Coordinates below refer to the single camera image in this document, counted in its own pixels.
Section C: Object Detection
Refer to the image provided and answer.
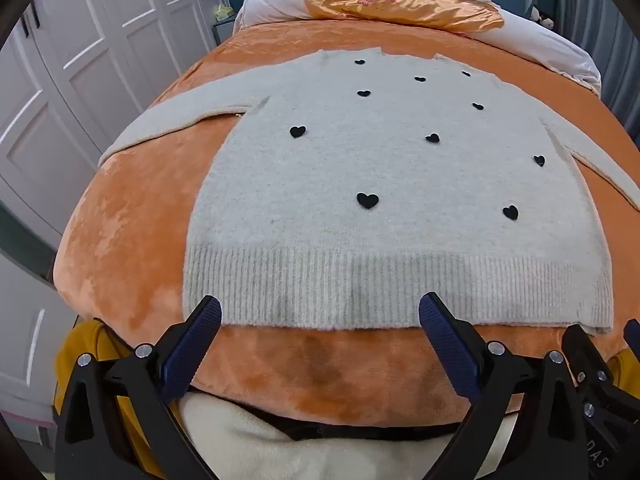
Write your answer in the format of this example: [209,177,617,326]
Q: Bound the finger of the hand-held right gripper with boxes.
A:
[561,324,615,397]
[624,318,640,357]

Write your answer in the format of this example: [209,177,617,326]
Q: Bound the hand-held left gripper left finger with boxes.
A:
[54,295,223,480]

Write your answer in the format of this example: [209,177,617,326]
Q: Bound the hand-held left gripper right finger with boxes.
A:
[419,291,591,480]

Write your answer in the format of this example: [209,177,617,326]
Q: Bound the grey sweater with black hearts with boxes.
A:
[98,47,640,335]

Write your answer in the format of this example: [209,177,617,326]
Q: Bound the orange plush blanket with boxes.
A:
[52,19,640,428]

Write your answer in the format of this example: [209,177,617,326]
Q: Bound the blue-grey curtain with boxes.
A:
[556,0,640,142]

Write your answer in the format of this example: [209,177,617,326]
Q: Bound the white panelled wardrobe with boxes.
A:
[0,0,261,411]

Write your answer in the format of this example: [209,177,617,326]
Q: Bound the white pillow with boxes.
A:
[235,0,602,93]

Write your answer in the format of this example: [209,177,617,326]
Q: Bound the teal nightstand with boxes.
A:
[212,10,247,47]

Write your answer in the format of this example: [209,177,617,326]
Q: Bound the small white plush toy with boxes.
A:
[530,5,556,29]

